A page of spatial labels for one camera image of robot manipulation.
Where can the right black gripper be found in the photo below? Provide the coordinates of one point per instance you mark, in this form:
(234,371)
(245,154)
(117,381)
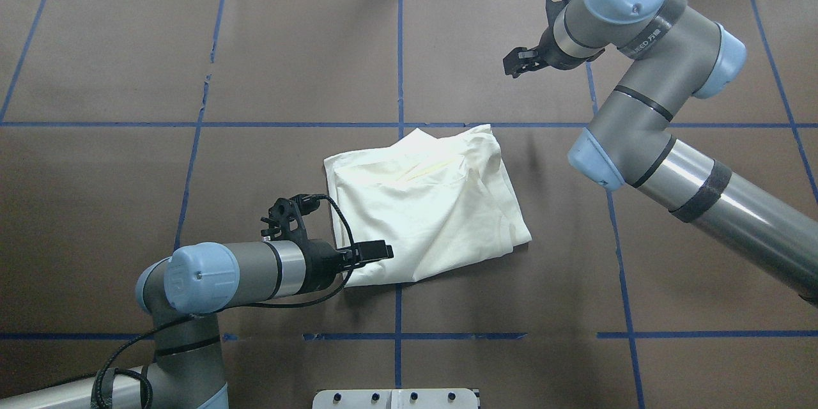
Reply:
(553,58)

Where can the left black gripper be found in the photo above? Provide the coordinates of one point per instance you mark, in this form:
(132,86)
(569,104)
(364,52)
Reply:
(319,266)

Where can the white long-sleeve printed shirt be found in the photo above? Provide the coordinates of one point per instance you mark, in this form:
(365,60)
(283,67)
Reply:
(441,203)

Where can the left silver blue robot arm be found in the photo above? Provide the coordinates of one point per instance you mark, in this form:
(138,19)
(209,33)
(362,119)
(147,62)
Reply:
(183,294)

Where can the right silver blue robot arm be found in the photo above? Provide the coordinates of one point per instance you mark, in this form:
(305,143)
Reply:
(676,54)

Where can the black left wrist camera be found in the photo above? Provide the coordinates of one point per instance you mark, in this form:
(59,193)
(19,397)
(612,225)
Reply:
(285,218)

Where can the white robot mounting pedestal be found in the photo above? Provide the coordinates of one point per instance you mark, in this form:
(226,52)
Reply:
(398,398)

